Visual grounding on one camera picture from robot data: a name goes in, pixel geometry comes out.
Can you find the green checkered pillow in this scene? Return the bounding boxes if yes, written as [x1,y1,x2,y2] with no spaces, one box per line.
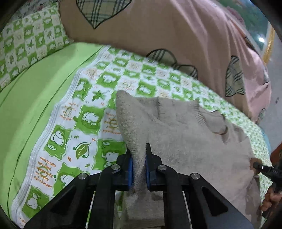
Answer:
[1,3,72,90]

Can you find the gold framed landscape painting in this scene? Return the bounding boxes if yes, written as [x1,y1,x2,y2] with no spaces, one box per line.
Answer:
[218,0,275,63]

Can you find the floral print blanket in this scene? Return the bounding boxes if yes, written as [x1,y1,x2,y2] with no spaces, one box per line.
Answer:
[10,0,57,22]

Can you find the beige knit sweater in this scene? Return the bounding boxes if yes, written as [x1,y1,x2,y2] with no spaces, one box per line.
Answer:
[116,90,261,228]

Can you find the pink quilt with plaid hearts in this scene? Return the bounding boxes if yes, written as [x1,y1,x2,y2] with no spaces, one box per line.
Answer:
[59,1,271,123]

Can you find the green white patterned bedsheet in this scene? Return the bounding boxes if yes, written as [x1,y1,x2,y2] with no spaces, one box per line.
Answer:
[1,43,271,228]

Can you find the person's right hand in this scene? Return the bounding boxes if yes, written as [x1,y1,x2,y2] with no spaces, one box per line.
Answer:
[261,186,281,212]

